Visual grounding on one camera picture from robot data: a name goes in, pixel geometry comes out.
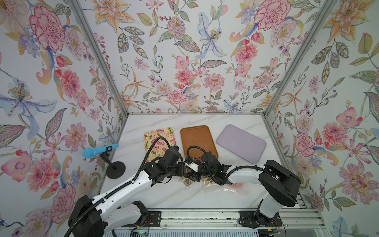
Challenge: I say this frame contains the ziploc bag round cookies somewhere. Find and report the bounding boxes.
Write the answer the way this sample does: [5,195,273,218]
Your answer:
[182,167,202,187]

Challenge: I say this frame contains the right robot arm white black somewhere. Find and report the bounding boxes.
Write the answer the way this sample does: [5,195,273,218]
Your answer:
[184,152,301,219]

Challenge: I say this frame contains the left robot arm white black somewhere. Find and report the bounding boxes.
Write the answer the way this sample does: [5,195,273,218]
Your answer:
[65,146,184,237]

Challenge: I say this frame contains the ziploc bag beige cookies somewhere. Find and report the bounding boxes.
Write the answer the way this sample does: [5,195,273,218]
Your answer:
[201,176,220,188]

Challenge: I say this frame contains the ziploc bag pink cookies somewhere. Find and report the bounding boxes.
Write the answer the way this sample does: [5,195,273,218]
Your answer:
[203,182,248,195]

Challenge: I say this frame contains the floral yellow tray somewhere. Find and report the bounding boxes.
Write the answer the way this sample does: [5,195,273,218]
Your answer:
[144,127,176,162]

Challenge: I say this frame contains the brown wooden tray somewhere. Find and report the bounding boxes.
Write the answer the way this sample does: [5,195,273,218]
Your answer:
[180,125,219,159]

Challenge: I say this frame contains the lilac plastic tray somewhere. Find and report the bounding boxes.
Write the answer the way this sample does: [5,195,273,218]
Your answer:
[216,124,266,164]

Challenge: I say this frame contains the black microphone stand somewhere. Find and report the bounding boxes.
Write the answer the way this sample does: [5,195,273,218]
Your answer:
[100,144,126,179]

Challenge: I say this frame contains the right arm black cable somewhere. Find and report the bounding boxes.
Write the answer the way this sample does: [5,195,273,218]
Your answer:
[186,145,264,178]

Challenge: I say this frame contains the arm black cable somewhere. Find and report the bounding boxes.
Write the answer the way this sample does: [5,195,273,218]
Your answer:
[63,136,174,237]
[186,145,264,178]

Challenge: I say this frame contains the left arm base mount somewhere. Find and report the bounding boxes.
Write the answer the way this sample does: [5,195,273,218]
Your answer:
[122,201,162,227]

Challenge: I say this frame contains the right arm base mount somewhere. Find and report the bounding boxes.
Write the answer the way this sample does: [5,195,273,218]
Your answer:
[238,210,283,229]

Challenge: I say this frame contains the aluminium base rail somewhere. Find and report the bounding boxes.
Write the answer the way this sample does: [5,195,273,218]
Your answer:
[103,208,325,233]

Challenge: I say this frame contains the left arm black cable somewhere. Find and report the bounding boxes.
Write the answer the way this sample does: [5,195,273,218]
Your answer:
[63,136,174,237]

